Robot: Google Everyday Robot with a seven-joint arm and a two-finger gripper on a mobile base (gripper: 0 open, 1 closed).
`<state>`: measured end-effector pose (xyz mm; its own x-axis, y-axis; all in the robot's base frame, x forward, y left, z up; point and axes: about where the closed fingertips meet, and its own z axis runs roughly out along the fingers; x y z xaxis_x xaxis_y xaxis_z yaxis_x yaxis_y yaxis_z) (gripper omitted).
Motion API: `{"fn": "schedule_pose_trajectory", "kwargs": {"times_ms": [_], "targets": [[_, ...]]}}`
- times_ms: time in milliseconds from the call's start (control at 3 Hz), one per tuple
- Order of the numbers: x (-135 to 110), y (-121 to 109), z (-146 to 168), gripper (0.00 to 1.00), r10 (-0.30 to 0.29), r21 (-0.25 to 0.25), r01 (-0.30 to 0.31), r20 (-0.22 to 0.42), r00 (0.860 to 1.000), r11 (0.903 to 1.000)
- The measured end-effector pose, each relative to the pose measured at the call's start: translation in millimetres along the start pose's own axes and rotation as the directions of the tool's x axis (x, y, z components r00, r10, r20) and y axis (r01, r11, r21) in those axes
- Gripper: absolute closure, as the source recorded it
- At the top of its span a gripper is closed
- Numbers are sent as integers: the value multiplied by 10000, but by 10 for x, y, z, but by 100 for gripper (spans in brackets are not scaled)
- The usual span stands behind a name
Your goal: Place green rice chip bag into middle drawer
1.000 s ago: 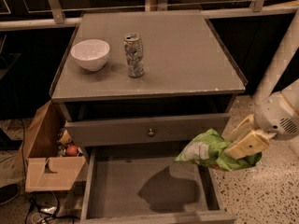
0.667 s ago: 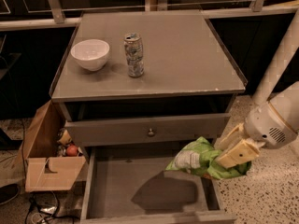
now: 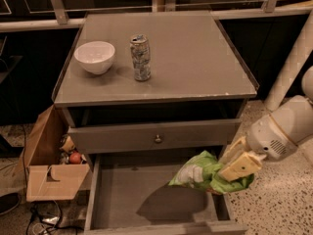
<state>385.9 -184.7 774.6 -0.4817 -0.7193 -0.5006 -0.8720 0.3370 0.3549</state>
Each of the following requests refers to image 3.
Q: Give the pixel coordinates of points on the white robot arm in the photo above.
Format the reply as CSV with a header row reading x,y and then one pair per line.
x,y
295,117

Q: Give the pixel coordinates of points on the patterned drink can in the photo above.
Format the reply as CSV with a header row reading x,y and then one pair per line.
x,y
141,56

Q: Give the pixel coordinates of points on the open grey middle drawer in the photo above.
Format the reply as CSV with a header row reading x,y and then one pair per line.
x,y
130,195

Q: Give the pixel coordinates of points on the tan item in box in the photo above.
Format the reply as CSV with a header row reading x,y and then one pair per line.
x,y
66,144

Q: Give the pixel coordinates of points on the red apple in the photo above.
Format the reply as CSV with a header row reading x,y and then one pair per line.
x,y
75,158

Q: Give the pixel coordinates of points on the white diagonal pole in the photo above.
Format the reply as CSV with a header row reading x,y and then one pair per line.
x,y
296,59

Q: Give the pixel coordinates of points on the green rice chip bag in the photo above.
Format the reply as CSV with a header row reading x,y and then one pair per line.
x,y
201,172

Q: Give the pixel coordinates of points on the grey top drawer with knob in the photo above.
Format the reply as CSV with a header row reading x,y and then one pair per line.
x,y
154,136

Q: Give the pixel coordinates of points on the white ceramic bowl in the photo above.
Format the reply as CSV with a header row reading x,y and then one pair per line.
x,y
96,57

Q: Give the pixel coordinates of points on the grey drawer cabinet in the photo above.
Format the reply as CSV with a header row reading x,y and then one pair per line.
x,y
195,74

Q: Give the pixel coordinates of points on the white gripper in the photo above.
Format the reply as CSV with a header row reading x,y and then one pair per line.
x,y
269,138

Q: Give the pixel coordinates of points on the brown cardboard box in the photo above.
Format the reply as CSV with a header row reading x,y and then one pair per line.
x,y
48,180

